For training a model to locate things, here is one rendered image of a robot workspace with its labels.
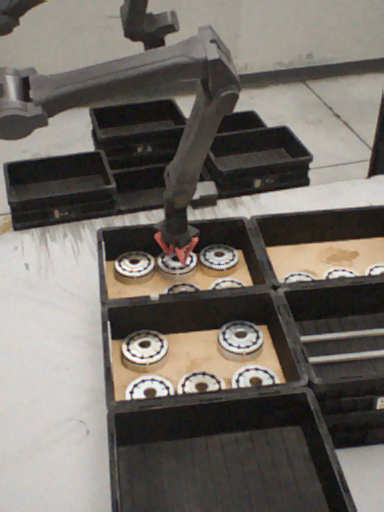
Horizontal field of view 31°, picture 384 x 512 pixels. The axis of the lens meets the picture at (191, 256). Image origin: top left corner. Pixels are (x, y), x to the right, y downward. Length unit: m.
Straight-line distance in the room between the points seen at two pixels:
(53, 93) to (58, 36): 3.25
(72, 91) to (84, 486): 0.80
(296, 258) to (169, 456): 0.71
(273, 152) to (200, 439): 1.85
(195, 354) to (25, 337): 0.49
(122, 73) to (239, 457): 0.75
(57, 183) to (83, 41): 1.78
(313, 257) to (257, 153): 1.23
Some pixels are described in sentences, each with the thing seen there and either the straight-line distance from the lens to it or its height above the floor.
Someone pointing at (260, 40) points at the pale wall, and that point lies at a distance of 4.80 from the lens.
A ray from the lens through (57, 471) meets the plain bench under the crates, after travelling 1.56.
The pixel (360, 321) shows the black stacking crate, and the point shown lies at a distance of 1.70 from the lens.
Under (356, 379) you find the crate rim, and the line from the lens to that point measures 1.42.
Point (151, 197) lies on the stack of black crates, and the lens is 2.93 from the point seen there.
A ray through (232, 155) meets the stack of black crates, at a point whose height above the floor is 0.49.
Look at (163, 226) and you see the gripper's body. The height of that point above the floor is 0.96.
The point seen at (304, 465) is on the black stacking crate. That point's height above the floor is 0.83.
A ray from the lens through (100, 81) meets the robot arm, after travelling 1.22.
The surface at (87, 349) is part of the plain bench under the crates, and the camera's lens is 1.79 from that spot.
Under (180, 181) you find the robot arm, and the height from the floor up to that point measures 1.15.
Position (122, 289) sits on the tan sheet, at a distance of 1.75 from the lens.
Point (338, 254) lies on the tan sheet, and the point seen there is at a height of 0.83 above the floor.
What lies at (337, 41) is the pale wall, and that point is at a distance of 5.04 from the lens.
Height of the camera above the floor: 1.95
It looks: 37 degrees down
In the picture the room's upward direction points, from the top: straight up
